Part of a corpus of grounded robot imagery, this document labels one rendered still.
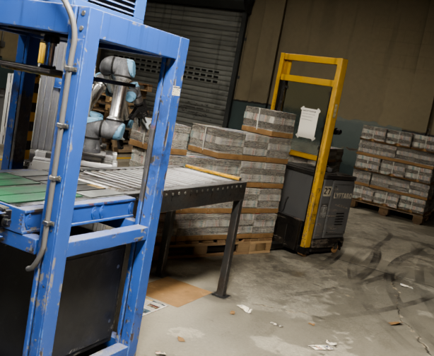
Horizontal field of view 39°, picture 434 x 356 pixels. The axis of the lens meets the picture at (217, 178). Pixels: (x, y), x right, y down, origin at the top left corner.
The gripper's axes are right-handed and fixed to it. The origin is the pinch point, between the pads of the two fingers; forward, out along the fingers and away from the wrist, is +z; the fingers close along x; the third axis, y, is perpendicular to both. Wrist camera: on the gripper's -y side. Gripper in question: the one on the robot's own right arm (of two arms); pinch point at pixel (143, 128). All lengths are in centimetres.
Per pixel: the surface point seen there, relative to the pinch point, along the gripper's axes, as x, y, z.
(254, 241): -18, 68, 139
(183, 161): -18.6, 15.4, 31.8
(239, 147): -18, 73, 47
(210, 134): -5, 56, 30
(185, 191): -124, -57, -8
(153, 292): -77, -71, 73
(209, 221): -19, 25, 93
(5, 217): -170, -164, -67
